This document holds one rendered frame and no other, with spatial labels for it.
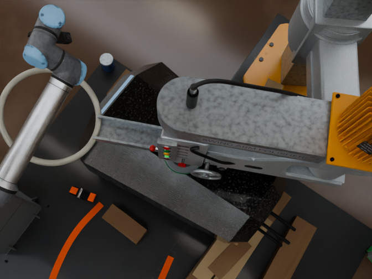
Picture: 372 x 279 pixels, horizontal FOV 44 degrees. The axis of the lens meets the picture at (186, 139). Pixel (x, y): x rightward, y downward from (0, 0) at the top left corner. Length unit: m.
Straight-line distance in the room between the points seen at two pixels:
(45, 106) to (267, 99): 0.82
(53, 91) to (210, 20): 2.27
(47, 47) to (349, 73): 1.27
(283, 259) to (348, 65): 1.58
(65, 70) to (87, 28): 2.09
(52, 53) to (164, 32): 2.13
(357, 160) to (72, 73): 1.09
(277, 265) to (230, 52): 1.64
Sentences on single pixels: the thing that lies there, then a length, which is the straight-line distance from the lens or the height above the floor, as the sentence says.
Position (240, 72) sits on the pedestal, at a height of 0.74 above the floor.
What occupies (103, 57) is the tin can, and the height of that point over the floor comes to 0.14.
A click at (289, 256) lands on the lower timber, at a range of 3.31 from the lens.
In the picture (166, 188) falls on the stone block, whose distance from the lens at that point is 2.65.
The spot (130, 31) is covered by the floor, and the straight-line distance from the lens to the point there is 3.78.
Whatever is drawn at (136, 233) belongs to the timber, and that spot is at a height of 0.14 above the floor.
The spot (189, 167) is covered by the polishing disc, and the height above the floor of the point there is 0.88.
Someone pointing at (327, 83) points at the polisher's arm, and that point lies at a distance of 2.12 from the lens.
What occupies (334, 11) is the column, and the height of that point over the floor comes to 1.61.
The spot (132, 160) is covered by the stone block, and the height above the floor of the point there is 0.74.
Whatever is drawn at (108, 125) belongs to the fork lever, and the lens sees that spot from 2.36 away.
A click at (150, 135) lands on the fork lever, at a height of 1.08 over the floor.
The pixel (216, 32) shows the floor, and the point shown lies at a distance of 3.79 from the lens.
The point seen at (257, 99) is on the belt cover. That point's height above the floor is 1.69.
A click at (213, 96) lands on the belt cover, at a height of 1.69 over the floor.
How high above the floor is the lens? 3.33
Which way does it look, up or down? 75 degrees down
